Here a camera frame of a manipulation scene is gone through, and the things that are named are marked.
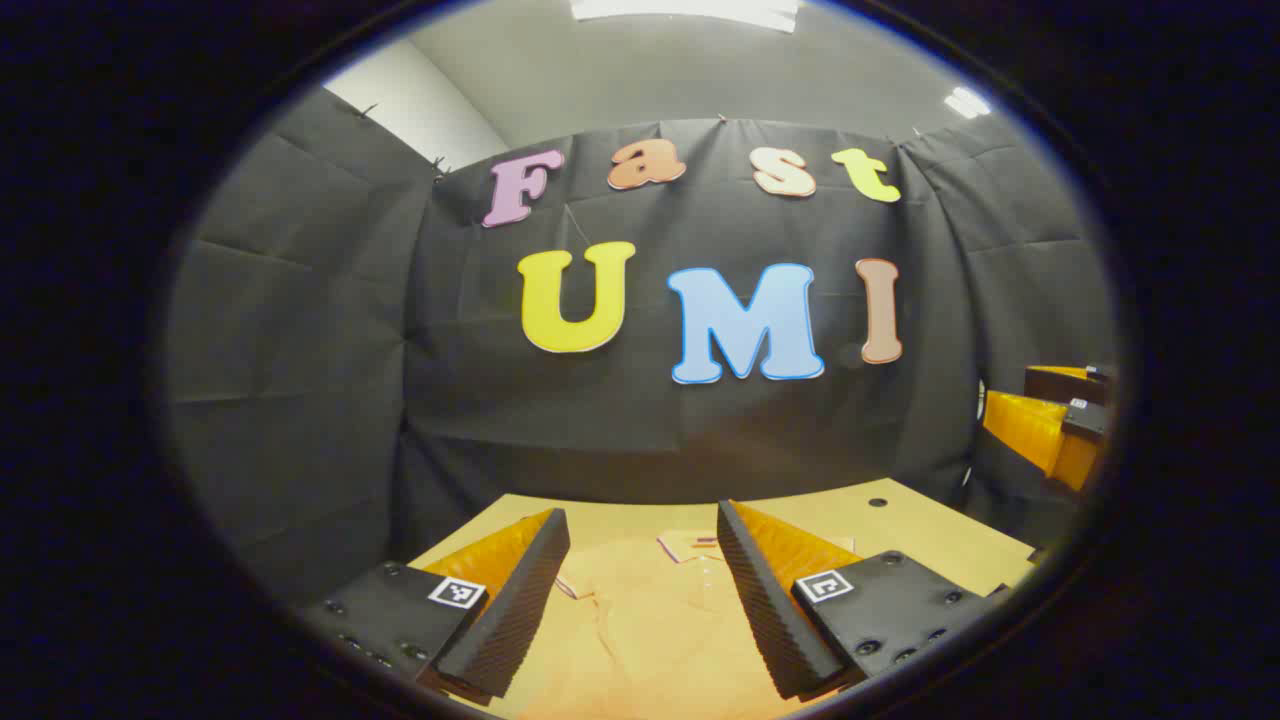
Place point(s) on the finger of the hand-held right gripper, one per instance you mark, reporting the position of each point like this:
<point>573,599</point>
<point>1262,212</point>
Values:
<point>1060,385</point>
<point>1030,430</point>

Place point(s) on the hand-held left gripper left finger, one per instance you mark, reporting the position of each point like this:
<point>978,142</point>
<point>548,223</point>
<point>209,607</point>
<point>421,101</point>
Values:
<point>520,600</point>

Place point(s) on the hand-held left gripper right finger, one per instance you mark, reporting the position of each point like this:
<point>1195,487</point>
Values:
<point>760,600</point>

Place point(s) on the orange T-shirt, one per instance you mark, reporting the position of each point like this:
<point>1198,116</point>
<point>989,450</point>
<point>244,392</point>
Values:
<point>650,630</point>

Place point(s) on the small ceiling light panel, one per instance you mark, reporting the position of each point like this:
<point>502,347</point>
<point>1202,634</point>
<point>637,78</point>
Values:
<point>967,102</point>

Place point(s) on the long ceiling light panel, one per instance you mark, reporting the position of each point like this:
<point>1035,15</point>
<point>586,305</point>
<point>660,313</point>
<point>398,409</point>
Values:
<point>690,10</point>

